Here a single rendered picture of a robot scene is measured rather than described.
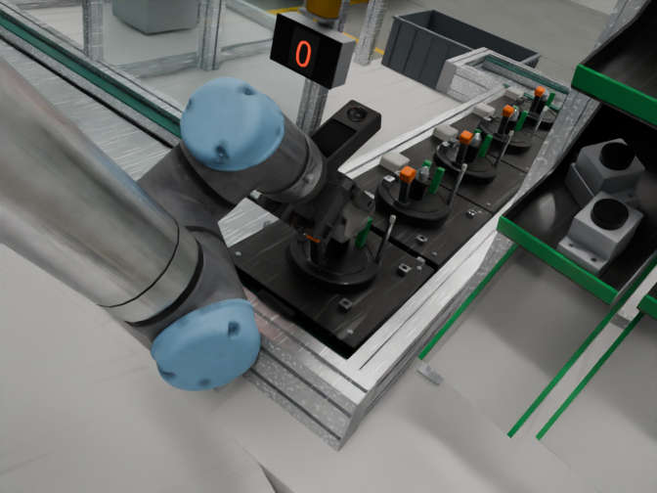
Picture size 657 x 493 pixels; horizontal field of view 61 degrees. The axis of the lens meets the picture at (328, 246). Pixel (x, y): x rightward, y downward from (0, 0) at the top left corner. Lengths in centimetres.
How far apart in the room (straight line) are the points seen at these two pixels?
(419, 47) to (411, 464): 221
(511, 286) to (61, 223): 54
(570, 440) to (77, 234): 56
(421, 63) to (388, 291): 202
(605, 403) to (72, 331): 68
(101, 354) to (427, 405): 46
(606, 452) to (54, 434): 62
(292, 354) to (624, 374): 38
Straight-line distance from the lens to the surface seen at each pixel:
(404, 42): 278
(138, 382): 78
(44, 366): 81
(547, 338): 70
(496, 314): 71
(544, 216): 63
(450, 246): 96
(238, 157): 45
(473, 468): 82
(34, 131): 31
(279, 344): 71
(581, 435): 71
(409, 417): 82
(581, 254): 57
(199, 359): 39
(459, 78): 194
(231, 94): 46
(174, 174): 49
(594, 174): 61
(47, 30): 151
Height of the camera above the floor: 148
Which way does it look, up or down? 36 degrees down
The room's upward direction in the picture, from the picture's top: 17 degrees clockwise
